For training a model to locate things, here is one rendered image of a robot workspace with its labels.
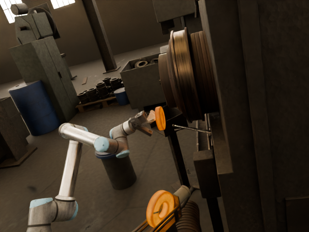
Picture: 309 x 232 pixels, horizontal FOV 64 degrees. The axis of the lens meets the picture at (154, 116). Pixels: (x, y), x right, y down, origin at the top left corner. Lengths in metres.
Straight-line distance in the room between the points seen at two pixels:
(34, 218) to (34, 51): 3.14
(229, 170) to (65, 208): 1.42
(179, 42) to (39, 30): 7.91
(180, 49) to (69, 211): 1.50
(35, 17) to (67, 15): 3.78
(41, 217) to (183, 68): 1.44
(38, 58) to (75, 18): 7.91
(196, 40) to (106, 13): 10.75
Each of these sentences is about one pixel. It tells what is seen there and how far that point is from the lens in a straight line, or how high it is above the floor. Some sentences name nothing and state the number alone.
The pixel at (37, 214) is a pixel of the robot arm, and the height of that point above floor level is 0.42.
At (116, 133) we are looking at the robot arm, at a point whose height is 0.79.
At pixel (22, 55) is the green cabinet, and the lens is 4.74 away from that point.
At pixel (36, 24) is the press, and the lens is 8.85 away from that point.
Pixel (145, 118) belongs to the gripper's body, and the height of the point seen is 0.85.
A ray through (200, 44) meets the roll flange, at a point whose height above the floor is 1.28.
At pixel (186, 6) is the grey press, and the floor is 1.37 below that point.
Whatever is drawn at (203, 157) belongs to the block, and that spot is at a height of 0.80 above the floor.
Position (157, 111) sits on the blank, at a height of 0.89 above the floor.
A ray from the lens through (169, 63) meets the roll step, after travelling 1.12.
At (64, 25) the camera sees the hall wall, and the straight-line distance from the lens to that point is 12.65.
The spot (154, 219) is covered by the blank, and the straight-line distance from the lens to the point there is 1.07.
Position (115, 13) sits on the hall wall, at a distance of 11.70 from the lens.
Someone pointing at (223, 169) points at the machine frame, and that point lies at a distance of 0.97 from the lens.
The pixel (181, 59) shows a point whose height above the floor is 1.25.
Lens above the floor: 1.47
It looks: 23 degrees down
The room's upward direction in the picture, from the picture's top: 16 degrees counter-clockwise
